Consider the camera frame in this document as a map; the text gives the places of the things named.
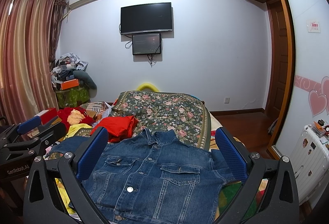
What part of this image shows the yellow garment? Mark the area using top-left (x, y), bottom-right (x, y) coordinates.
top-left (64, 123), bottom-right (93, 140)

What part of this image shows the blue denim jacket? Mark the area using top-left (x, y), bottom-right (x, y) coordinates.
top-left (48, 128), bottom-right (244, 224)

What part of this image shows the wooden door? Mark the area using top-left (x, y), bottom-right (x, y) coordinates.
top-left (265, 0), bottom-right (288, 120)

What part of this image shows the small black wall monitor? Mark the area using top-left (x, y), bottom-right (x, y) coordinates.
top-left (132, 33), bottom-right (162, 55)

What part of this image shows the wall power socket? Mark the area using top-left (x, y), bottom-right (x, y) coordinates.
top-left (224, 97), bottom-right (230, 104)

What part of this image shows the green patterned bag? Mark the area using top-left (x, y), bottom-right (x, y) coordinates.
top-left (55, 87), bottom-right (90, 108)

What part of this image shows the green floral bedspread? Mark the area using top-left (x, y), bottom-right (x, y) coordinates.
top-left (110, 90), bottom-right (211, 150)

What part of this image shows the black wall television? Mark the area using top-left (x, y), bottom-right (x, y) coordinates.
top-left (120, 2), bottom-right (173, 35)

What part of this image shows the yellow round cushion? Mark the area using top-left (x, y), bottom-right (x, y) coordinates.
top-left (136, 83), bottom-right (159, 92)

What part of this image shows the red folded garment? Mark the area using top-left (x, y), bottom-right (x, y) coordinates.
top-left (90, 115), bottom-right (138, 143)

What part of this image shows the clutter pile of clothes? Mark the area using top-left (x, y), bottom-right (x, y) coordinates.
top-left (51, 53), bottom-right (89, 85)

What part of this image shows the white suitcase with stickers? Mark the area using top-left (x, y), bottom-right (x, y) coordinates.
top-left (290, 125), bottom-right (328, 204)

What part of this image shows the orange box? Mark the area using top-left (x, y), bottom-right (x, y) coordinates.
top-left (61, 79), bottom-right (79, 90)

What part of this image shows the red plush toy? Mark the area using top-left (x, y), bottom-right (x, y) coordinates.
top-left (57, 107), bottom-right (95, 132)

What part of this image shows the grey pillow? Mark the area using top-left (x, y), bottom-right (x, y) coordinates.
top-left (73, 70), bottom-right (97, 90)

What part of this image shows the pink striped curtain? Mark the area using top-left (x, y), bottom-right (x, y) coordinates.
top-left (1, 0), bottom-right (66, 124)

